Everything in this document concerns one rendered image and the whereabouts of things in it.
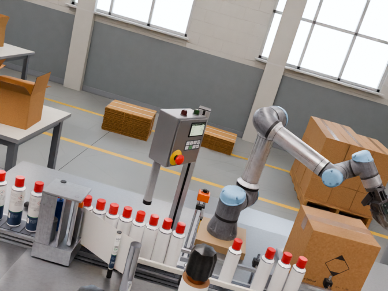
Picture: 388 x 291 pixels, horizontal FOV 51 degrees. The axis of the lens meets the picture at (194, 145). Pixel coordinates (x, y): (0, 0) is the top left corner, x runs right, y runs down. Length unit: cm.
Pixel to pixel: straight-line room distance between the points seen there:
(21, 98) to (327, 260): 212
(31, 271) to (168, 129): 67
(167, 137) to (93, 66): 594
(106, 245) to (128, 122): 415
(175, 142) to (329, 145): 351
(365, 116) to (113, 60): 424
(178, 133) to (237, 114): 555
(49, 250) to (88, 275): 16
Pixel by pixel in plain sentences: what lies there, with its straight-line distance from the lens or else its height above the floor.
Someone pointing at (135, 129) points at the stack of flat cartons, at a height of 12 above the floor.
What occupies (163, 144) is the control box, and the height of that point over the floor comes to 136.
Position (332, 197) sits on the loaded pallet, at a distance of 506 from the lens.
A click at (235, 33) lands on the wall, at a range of 682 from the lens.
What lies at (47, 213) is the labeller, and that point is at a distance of 150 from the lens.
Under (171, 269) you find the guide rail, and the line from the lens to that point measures 162.
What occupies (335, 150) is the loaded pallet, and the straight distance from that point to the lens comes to 486.
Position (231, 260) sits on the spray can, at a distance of 160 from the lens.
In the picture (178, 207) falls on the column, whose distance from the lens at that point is 167.
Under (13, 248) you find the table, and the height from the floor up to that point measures 83.
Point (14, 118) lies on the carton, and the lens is 301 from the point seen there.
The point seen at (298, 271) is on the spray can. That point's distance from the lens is 164.
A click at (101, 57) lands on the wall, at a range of 727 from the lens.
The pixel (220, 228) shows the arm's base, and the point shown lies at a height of 91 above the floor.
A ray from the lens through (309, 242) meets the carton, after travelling 183.
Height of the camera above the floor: 184
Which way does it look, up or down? 18 degrees down
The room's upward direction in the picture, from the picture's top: 16 degrees clockwise
